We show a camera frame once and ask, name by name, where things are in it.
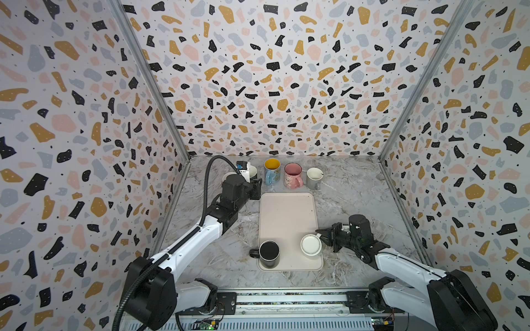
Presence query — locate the light green mug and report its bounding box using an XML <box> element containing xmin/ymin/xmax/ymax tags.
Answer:
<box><xmin>222</xmin><ymin>172</ymin><xmax>237</xmax><ymax>182</ymax></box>

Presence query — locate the white cream mug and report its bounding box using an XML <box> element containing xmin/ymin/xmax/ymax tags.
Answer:
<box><xmin>300</xmin><ymin>234</ymin><xmax>322</xmax><ymax>257</ymax></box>

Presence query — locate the dark green mug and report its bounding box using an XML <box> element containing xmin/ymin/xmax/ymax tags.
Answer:
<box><xmin>248</xmin><ymin>165</ymin><xmax>258</xmax><ymax>181</ymax></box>

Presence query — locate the light blue yellow-inside mug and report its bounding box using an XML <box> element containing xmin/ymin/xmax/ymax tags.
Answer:
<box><xmin>264</xmin><ymin>159</ymin><xmax>281</xmax><ymax>186</ymax></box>

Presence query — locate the grey handleless cup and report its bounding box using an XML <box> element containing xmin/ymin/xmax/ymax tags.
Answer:
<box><xmin>306</xmin><ymin>168</ymin><xmax>324</xmax><ymax>190</ymax></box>

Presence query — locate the pink glass mug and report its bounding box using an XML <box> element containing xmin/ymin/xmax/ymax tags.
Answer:
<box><xmin>284</xmin><ymin>163</ymin><xmax>304</xmax><ymax>190</ymax></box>

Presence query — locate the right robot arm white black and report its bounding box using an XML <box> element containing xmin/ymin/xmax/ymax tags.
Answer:
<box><xmin>316</xmin><ymin>215</ymin><xmax>498</xmax><ymax>330</ymax></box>

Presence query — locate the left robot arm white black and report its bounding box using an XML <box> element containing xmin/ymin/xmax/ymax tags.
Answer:
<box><xmin>112</xmin><ymin>175</ymin><xmax>262</xmax><ymax>330</ymax></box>

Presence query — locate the black mug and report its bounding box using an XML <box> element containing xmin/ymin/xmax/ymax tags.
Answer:
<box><xmin>249</xmin><ymin>240</ymin><xmax>280</xmax><ymax>269</ymax></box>

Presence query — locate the beige rectangular tray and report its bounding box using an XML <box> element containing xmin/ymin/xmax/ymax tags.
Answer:
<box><xmin>258</xmin><ymin>193</ymin><xmax>324</xmax><ymax>272</ymax></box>

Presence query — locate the circuit board right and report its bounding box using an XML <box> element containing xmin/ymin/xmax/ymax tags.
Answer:
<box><xmin>371</xmin><ymin>316</ymin><xmax>395</xmax><ymax>331</ymax></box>

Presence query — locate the green circuit board left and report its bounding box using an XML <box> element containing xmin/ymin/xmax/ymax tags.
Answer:
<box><xmin>190</xmin><ymin>319</ymin><xmax>219</xmax><ymax>330</ymax></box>

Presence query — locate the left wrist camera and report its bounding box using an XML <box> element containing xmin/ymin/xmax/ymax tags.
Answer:
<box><xmin>236</xmin><ymin>161</ymin><xmax>251</xmax><ymax>182</ymax></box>

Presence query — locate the black corrugated cable conduit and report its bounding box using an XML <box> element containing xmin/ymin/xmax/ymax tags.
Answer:
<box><xmin>111</xmin><ymin>154</ymin><xmax>241</xmax><ymax>331</ymax></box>

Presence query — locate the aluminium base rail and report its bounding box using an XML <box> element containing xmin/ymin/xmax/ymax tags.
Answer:
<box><xmin>158</xmin><ymin>288</ymin><xmax>436</xmax><ymax>330</ymax></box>

